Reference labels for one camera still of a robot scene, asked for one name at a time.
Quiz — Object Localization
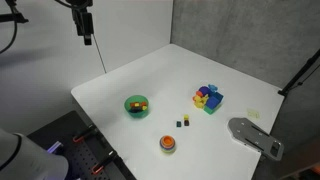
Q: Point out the rainbow stacking cups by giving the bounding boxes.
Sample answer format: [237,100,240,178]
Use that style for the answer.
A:
[158,134,177,155]

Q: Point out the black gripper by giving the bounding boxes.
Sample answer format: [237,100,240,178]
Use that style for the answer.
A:
[71,0,95,46]

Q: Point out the black perforated breadboard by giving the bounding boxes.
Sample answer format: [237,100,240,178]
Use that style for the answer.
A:
[26,110,136,180]

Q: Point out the grey metal mounting plate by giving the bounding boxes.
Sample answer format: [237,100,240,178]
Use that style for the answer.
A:
[227,116,285,162]

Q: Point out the black block in bowl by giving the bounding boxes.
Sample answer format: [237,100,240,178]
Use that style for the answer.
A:
[128,106,144,115]

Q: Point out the large blue block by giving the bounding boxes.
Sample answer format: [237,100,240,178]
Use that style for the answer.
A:
[206,91,225,110]

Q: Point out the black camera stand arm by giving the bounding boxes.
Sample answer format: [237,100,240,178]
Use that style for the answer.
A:
[0,0,30,55]

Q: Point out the pale yellow sticky note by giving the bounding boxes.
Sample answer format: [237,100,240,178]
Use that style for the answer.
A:
[246,108,261,120]

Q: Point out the green plastic bowl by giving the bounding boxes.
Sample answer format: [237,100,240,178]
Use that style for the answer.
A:
[124,94,150,119]

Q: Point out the light blue toy piece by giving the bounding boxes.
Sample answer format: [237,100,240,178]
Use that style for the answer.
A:
[207,83,219,93]

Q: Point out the purple toy ball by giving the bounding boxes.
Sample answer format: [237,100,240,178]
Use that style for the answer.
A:
[198,85,212,98]

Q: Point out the black clamp orange tip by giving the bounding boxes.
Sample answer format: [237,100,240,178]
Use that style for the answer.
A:
[91,150,119,176]
[72,124,99,144]

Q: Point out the large green block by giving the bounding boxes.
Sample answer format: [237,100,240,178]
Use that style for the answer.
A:
[203,104,218,116]

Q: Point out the yellow toy figure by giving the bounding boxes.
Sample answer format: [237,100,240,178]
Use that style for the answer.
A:
[192,93,210,110]

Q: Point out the black tripod pole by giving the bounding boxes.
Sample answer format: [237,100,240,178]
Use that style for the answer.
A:
[277,48,320,98]

